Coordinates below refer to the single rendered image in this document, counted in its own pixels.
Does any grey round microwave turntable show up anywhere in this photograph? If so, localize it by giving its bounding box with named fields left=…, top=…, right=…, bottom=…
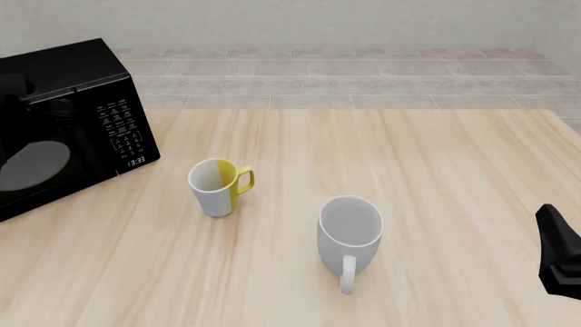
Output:
left=0, top=140, right=72, bottom=193

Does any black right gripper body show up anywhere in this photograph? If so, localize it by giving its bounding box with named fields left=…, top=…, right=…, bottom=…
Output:
left=537, top=263, right=581, bottom=302

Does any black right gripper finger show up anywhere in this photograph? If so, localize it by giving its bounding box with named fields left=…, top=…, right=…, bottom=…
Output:
left=535, top=203, right=581, bottom=273

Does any white and yellow mug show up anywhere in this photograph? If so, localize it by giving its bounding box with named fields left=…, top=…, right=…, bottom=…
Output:
left=187, top=157, right=256, bottom=218

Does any black microwave oven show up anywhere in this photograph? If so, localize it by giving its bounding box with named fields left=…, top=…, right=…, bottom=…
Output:
left=0, top=37, right=162, bottom=223

